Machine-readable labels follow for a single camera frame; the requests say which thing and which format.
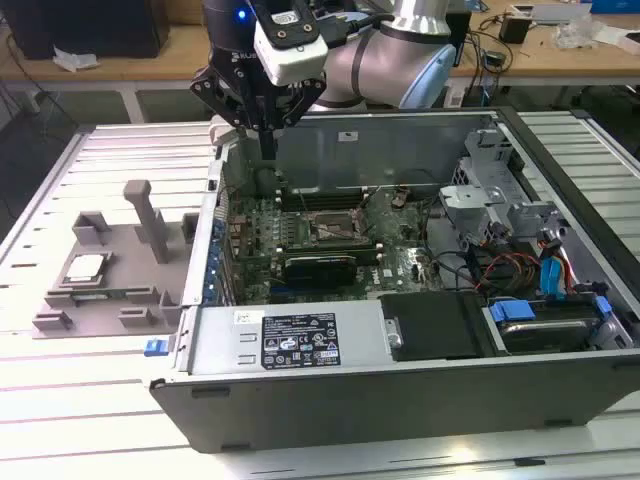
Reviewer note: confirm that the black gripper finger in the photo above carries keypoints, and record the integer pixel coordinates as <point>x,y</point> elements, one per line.
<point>310,92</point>
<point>215,95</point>

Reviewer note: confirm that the silver CPU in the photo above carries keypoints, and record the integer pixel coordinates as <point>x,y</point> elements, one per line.
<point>87,267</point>

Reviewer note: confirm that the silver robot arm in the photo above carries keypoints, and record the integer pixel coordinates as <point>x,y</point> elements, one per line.
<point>350,65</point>

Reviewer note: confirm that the CPU socket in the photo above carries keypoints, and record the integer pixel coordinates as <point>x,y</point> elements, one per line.
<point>327,220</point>

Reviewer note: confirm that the beige case latch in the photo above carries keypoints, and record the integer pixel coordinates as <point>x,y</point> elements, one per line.
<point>222,130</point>

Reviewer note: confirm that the wooden desk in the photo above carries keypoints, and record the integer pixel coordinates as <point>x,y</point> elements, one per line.
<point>150,60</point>
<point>550,60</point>

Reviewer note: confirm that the blue card clip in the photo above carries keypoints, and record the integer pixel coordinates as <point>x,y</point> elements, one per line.
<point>209,290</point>
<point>218,231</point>
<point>215,260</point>

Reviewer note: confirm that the coin battery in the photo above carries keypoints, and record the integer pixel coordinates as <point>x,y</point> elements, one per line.
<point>398,201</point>

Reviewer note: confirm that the large black box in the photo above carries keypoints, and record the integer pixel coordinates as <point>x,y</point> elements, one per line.
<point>90,25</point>

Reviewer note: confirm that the crumpled white paper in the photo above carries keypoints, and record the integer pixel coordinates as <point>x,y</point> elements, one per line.
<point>75,60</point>

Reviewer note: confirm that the black upright panel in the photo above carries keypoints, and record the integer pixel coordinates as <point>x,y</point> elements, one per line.
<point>460,35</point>

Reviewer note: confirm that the RAM slot white latches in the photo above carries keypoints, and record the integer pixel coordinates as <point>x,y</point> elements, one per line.
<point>368,258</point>

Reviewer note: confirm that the black graphics card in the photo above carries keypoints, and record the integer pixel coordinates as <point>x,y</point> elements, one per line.
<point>320,275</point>

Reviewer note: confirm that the green motherboard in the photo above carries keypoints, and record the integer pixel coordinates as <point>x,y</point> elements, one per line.
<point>400,255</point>

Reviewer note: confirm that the small black adapter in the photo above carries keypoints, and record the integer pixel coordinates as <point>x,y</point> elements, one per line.
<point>495,59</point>

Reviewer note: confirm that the silver drive cage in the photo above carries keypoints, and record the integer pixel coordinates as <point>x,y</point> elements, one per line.
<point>475,196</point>

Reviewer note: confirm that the blue expansion slot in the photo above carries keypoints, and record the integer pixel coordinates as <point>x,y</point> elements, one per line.
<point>287,291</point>

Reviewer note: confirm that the silver chipset heatsink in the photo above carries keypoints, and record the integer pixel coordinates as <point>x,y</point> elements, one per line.
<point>417,265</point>

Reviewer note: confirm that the grey parts rack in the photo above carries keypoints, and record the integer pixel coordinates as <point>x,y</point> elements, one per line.
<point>125,280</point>

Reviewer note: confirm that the small black cube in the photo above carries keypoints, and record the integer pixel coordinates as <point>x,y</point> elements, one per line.
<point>514,29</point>

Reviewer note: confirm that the small white tray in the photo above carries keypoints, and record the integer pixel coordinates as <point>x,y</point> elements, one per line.
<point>522,9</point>

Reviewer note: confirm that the silver power supply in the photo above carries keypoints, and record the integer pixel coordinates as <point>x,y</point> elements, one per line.
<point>220,340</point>

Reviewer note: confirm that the blue case latch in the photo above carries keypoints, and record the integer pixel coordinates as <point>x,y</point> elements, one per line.
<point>155,348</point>

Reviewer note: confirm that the clear plastic bag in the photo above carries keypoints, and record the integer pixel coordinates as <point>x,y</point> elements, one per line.
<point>575,32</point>

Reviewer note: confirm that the flat white box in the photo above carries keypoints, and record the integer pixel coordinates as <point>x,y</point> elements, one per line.
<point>622,40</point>

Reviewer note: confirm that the blue box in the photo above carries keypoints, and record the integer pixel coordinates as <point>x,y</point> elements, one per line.
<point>615,5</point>

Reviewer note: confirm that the black PC case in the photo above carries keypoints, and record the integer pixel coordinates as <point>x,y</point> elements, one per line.
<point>350,410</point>

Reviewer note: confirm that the hard disk blue carrier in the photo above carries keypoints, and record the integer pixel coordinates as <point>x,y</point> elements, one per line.
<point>545,335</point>

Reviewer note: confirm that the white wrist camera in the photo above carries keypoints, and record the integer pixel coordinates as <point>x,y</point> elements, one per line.
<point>295,57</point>

